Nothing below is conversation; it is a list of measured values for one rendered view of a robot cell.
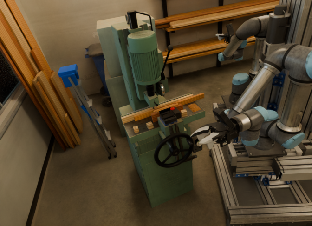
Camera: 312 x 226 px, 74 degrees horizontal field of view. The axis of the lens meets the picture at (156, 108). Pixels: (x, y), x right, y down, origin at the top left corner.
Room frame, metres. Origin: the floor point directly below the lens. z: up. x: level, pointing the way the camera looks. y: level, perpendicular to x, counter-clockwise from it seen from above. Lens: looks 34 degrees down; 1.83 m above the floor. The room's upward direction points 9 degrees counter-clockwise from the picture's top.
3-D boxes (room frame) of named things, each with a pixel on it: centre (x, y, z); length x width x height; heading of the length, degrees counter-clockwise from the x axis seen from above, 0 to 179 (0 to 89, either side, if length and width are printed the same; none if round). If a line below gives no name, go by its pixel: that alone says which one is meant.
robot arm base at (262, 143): (0.92, -0.64, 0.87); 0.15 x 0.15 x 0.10
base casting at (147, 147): (1.42, 0.05, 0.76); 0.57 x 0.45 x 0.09; 16
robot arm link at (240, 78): (1.41, -0.70, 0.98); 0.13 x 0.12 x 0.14; 98
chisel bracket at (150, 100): (1.32, 0.02, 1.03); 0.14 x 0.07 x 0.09; 16
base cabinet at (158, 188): (1.41, 0.05, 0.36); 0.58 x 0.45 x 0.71; 16
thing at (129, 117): (1.33, -0.02, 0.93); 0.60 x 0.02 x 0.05; 106
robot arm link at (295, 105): (0.79, -0.68, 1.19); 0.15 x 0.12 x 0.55; 19
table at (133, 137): (1.21, -0.06, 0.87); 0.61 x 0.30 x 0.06; 106
